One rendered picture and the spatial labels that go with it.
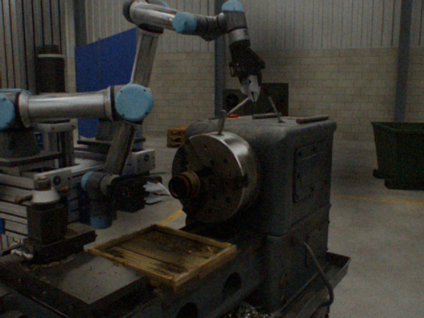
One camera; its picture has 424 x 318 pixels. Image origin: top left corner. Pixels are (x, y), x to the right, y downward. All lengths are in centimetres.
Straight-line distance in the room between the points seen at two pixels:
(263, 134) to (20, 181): 85
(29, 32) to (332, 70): 1011
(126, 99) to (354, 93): 1029
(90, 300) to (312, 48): 1088
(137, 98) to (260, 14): 1072
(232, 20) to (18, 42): 83
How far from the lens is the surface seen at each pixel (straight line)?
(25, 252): 109
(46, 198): 106
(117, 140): 149
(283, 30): 1171
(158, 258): 128
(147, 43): 187
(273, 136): 144
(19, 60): 177
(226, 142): 135
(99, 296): 92
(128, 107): 131
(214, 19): 155
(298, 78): 1151
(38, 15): 185
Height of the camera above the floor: 140
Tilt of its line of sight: 9 degrees down
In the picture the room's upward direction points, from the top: straight up
